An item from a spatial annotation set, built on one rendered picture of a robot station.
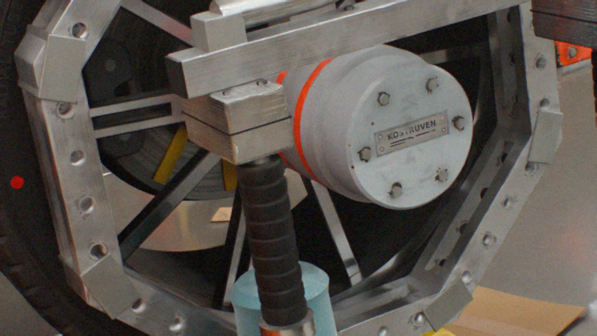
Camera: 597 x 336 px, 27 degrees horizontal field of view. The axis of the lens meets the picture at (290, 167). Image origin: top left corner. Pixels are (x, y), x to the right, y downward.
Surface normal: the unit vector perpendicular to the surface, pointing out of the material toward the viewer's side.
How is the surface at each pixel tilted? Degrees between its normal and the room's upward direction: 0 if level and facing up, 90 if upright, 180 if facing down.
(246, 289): 0
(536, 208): 0
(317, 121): 80
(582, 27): 90
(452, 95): 90
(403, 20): 90
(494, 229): 90
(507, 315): 2
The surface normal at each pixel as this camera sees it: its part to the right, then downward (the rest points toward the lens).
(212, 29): 0.46, 0.22
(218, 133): -0.87, 0.28
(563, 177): -0.15, -0.93
